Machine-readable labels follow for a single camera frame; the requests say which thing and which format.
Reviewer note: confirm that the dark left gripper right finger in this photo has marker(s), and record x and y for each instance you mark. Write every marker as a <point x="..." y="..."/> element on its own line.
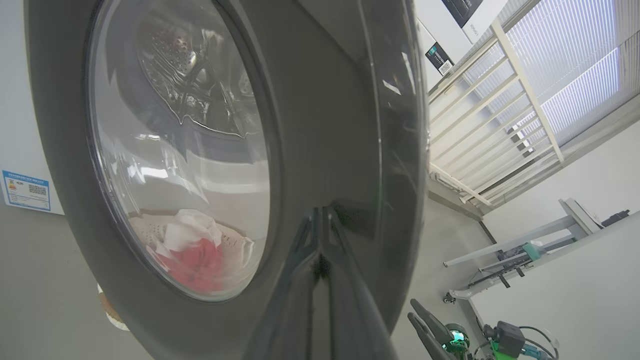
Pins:
<point x="350" y="320"/>

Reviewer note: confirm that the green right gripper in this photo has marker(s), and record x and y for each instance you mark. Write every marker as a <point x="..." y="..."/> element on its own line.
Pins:
<point x="457" y="342"/>

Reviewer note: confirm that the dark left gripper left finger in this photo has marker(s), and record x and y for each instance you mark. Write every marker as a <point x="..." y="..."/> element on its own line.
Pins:
<point x="290" y="310"/>

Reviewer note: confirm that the red garment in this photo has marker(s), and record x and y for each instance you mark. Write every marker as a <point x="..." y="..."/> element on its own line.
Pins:
<point x="200" y="265"/>

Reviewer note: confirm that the white garment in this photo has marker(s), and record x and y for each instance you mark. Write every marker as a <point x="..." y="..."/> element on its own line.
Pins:
<point x="190" y="227"/>

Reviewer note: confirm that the black glass washing machine door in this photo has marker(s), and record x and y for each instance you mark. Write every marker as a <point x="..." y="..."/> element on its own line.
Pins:
<point x="325" y="125"/>

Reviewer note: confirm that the cream perforated laundry basket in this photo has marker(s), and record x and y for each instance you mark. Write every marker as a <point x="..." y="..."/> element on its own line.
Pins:
<point x="115" y="322"/>

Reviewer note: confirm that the steel washing drum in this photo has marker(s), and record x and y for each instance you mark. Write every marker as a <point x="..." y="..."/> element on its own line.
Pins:
<point x="185" y="65"/>

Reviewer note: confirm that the white washing machine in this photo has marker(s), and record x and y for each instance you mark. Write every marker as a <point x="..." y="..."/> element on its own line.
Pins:
<point x="30" y="100"/>

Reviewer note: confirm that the small teal box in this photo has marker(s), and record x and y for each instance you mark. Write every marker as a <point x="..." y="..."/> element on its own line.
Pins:
<point x="532" y="250"/>

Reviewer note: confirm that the small black device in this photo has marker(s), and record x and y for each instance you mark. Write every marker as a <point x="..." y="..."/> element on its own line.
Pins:
<point x="616" y="218"/>

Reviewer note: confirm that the white slatted railing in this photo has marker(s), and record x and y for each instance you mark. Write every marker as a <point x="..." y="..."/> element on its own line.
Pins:
<point x="525" y="86"/>

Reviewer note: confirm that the black QR code sticker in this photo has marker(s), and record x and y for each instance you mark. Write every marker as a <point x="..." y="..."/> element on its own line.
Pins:
<point x="440" y="59"/>

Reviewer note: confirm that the blue energy label sticker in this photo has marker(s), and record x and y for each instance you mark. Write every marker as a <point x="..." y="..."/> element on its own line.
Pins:
<point x="26" y="191"/>

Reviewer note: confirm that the white window blinds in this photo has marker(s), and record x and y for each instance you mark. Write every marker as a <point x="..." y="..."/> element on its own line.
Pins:
<point x="575" y="60"/>

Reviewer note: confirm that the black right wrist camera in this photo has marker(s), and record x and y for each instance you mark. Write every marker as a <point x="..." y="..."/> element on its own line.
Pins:
<point x="507" y="337"/>

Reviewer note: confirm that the grey metal stand frame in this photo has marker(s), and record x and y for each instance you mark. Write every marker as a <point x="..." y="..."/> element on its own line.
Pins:
<point x="580" y="217"/>

